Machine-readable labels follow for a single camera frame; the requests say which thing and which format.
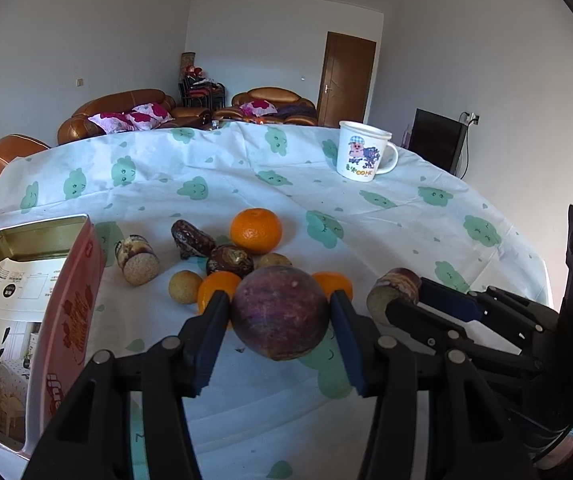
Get pink floral cushion right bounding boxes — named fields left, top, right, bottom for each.
left=126, top=103, right=172, bottom=131

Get brown wooden door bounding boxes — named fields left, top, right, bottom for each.
left=317, top=32, right=376, bottom=128

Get tan longan behind passionfruit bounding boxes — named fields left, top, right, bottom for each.
left=255, top=252, right=293, bottom=269

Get black television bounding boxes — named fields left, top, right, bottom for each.
left=408, top=108, right=469, bottom=174

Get pink floral cushion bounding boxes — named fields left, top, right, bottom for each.
left=126, top=103, right=172, bottom=131
left=88, top=113, right=136, bottom=134

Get small tan longan fruit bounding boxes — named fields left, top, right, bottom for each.
left=168, top=270, right=203, bottom=304

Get large orange mandarin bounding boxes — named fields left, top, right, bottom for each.
left=229, top=208, right=283, bottom=255

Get white cartoon mug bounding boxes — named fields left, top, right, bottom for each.
left=336, top=120, right=399, bottom=183

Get brown leather small sofa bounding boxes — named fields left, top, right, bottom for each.
left=213, top=87, right=318, bottom=126

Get purple round passion fruit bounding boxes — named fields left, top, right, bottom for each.
left=230, top=266, right=329, bottom=361

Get stacked dark chairs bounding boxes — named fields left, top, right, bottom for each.
left=178, top=52, right=226, bottom=112

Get brown leather long sofa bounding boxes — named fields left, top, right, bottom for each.
left=58, top=89, right=212, bottom=145

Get white tablecloth green clouds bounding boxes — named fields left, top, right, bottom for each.
left=0, top=125, right=552, bottom=479

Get pink metal tin box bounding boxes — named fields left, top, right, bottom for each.
left=0, top=214, right=105, bottom=457

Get pink cushion on small sofa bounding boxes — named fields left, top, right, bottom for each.
left=240, top=99, right=278, bottom=118

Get cut sugarcane piece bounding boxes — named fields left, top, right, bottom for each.
left=367, top=268, right=422, bottom=326
left=115, top=234, right=160, bottom=286

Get small orange mandarin right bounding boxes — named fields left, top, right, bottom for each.
left=312, top=271, right=353, bottom=300

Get printed paper in tin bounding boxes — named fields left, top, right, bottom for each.
left=0, top=258, right=65, bottom=450

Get small orange kumquat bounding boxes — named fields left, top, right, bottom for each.
left=198, top=271, right=242, bottom=314

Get pink floral cushion left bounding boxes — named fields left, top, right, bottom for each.
left=88, top=113, right=136, bottom=134

